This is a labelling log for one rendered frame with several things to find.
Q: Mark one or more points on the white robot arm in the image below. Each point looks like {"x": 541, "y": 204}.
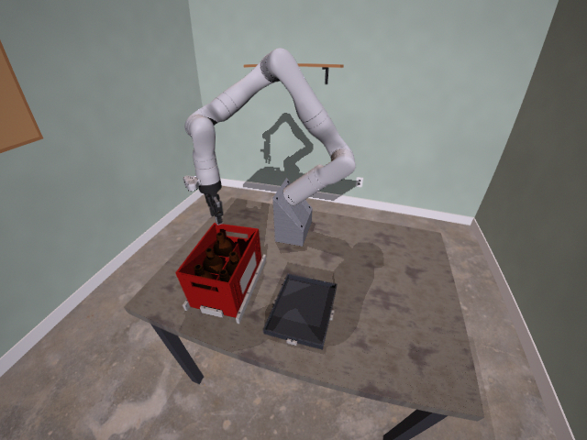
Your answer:
{"x": 277, "y": 65}

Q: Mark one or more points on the brown glass bottle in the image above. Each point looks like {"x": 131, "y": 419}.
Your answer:
{"x": 234, "y": 260}
{"x": 223, "y": 275}
{"x": 222, "y": 247}
{"x": 212, "y": 263}
{"x": 199, "y": 271}

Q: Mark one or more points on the red bottle crate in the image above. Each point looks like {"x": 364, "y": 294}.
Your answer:
{"x": 230, "y": 295}

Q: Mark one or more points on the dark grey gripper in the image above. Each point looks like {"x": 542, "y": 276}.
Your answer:
{"x": 212, "y": 198}

